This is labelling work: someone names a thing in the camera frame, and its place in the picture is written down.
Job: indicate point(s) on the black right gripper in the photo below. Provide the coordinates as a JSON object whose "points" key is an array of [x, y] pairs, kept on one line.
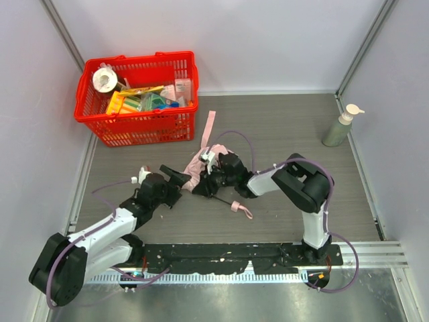
{"points": [[208, 181]]}

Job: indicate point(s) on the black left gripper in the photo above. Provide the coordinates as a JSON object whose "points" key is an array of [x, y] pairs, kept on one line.
{"points": [[171, 186]]}

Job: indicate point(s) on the pink folding umbrella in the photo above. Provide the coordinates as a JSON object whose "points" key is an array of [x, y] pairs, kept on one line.
{"points": [[196, 165]]}

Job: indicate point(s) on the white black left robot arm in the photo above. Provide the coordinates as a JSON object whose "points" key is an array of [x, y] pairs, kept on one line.
{"points": [[66, 262]]}

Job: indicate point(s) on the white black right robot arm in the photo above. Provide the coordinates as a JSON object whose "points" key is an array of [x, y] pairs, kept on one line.
{"points": [[307, 185]]}

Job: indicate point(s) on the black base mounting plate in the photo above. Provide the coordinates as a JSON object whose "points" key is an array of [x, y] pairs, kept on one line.
{"points": [[227, 259]]}

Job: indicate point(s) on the green packaged item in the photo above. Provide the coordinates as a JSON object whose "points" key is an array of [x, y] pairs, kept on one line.
{"points": [[153, 101]]}

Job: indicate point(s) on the red plastic shopping basket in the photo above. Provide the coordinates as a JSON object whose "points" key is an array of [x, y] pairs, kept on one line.
{"points": [[146, 127]]}

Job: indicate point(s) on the white pink small box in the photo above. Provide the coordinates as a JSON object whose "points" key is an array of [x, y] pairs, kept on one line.
{"points": [[183, 88]]}

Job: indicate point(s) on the orange yellow snack box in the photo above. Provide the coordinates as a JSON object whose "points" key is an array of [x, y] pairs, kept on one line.
{"points": [[123, 105]]}

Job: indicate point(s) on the yellow snack packet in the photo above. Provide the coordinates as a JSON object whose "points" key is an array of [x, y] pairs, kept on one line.
{"points": [[140, 91]]}

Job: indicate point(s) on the white tape roll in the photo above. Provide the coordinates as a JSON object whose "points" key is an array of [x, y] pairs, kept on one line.
{"points": [[104, 80]]}

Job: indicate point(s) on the green pump soap bottle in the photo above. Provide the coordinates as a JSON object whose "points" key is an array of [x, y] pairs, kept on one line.
{"points": [[340, 129]]}

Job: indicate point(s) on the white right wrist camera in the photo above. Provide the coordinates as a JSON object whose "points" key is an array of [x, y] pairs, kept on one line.
{"points": [[208, 157]]}

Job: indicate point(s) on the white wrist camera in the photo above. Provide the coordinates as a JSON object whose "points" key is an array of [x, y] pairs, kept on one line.
{"points": [[208, 157], [143, 172]]}

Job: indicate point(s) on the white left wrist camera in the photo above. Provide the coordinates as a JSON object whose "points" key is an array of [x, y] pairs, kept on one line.
{"points": [[143, 172]]}

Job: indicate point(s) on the white slotted cable duct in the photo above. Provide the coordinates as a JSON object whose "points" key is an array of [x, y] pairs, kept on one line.
{"points": [[248, 277]]}

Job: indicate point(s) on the aluminium frame rail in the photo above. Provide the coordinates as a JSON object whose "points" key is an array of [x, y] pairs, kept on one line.
{"points": [[368, 254]]}

